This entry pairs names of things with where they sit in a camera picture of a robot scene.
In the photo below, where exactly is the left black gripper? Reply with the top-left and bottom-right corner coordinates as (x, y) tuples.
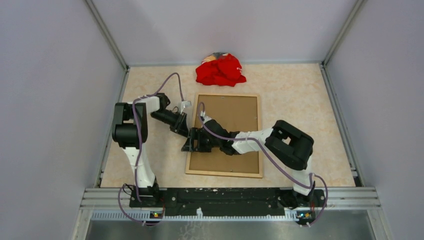
(150, 109), (190, 138)

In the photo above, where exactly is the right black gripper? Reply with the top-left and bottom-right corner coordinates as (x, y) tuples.
(182, 127), (222, 153)

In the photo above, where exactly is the wooden picture frame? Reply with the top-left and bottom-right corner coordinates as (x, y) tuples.
(182, 93), (264, 179)

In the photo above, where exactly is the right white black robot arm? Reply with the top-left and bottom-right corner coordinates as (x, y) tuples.
(181, 116), (316, 209)

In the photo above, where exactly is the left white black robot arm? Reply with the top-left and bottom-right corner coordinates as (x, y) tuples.
(111, 93), (192, 207)

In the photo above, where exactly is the red crumpled cloth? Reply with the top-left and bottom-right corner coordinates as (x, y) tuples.
(195, 52), (247, 87)

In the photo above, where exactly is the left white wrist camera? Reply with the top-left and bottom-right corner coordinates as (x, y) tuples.
(178, 100), (192, 114)

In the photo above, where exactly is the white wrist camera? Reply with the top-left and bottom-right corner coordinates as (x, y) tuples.
(200, 114), (212, 124)
(178, 100), (192, 114)

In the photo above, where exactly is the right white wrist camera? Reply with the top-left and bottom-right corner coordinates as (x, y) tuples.
(200, 114), (212, 124)

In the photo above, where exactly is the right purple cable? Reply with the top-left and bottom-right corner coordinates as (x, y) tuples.
(197, 101), (329, 227)

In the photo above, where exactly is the purple cable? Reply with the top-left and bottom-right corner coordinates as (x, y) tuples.
(117, 72), (185, 227)
(197, 101), (329, 227)

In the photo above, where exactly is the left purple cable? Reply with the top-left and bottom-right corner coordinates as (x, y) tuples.
(117, 72), (185, 227)

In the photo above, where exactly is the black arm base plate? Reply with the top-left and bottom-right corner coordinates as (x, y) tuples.
(129, 187), (325, 217)

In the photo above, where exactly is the aluminium front rail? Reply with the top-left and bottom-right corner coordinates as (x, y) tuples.
(80, 187), (381, 223)

